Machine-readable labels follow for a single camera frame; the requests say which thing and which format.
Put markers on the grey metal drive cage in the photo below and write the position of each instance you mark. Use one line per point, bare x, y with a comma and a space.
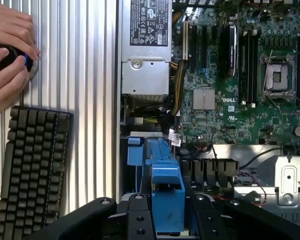
252, 152

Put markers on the black open PC case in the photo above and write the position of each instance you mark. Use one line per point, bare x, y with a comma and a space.
118, 75

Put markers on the blue disk bay latch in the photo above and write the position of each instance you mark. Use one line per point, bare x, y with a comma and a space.
135, 150

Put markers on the silver metal bracket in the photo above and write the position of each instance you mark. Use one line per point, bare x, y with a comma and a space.
288, 170

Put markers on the black computer keyboard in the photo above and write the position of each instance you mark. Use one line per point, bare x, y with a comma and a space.
32, 162

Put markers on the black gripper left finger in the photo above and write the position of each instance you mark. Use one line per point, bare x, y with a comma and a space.
90, 220

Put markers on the person's right hand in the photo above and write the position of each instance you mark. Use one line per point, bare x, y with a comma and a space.
5, 85

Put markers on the metal CPU socket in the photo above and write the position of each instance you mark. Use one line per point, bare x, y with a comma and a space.
277, 75

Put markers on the green Dell motherboard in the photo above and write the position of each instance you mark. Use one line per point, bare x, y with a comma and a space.
215, 120

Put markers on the silver chipset heatsink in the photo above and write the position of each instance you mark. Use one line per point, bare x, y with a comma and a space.
203, 98

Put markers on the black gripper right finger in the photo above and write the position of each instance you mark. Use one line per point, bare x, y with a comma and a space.
265, 225

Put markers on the black plastic fan shroud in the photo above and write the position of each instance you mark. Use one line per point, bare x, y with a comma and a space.
210, 170

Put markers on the silver power supply unit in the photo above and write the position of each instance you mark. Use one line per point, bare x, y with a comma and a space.
145, 75

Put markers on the black expansion slot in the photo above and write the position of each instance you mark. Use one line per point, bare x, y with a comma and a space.
194, 47
204, 47

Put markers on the person's left hand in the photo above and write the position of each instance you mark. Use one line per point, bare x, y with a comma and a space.
10, 27

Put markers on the white expansion slot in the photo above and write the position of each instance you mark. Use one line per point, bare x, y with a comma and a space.
186, 40

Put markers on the round coin battery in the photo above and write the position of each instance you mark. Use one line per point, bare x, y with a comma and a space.
299, 130

